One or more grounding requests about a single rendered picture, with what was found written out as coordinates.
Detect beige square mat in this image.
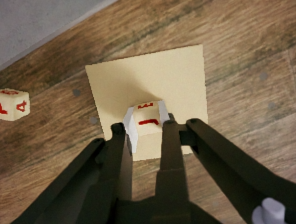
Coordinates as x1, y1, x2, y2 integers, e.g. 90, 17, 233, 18
85, 45, 208, 161

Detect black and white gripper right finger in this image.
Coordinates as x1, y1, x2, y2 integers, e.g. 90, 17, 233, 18
150, 100, 296, 224

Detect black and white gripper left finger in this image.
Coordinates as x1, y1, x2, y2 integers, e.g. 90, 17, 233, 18
10, 107, 138, 224

